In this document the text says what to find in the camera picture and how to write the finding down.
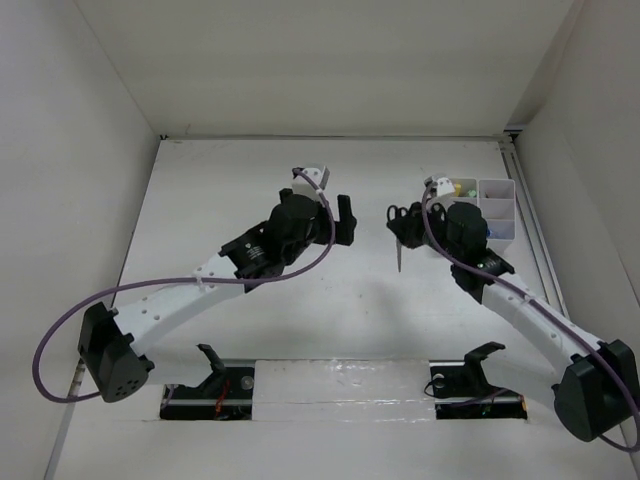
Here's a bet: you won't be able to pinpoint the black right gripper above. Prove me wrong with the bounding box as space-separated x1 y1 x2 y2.
386 197 462 264

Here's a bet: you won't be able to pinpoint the black handled scissors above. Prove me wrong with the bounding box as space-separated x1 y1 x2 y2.
386 205 408 272

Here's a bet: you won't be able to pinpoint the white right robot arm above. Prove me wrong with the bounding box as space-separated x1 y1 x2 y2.
386 195 639 442

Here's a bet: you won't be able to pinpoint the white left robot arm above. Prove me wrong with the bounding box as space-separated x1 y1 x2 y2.
78 187 336 403

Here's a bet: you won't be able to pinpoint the white compartment organizer box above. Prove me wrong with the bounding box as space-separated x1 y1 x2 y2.
452 178 516 253

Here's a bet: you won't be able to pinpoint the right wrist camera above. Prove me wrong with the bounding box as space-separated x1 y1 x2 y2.
424 175 456 199

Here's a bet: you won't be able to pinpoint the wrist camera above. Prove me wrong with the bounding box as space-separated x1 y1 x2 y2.
424 175 456 199
291 165 330 199

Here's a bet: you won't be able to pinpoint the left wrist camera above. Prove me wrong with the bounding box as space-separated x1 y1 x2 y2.
291 165 330 199

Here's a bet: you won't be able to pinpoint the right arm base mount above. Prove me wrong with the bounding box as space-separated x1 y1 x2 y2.
423 342 528 420

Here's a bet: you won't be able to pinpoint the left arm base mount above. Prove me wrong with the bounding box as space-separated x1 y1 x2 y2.
159 344 256 422

